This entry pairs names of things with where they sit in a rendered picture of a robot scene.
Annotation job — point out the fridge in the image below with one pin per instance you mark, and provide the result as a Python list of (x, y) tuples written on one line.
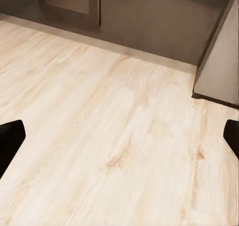
[(217, 78)]

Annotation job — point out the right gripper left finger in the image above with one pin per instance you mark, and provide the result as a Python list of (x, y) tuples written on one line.
[(12, 135)]

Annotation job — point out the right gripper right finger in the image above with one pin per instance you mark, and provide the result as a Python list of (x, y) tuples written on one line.
[(231, 135)]

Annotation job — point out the oven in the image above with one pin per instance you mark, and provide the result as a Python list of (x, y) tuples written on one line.
[(82, 11)]

